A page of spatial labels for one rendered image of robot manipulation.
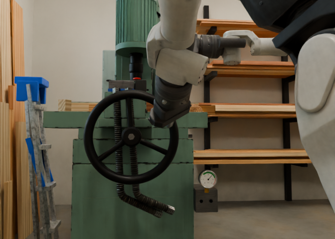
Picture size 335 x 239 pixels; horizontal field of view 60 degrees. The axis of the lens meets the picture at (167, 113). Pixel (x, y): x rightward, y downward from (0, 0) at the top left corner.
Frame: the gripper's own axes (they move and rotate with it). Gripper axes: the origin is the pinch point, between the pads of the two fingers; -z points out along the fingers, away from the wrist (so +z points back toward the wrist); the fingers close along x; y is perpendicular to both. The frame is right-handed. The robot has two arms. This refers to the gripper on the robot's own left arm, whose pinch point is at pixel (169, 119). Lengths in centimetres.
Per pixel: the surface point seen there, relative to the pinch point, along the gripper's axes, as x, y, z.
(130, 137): -10.2, 4.6, -7.1
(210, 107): 32.2, 10.6, -31.8
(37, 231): -60, 34, -111
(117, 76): 11, 54, -40
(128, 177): -16.0, -3.2, -14.5
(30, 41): 2, 259, -172
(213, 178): 10.0, -15.4, -26.4
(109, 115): -10.4, 18.3, -12.7
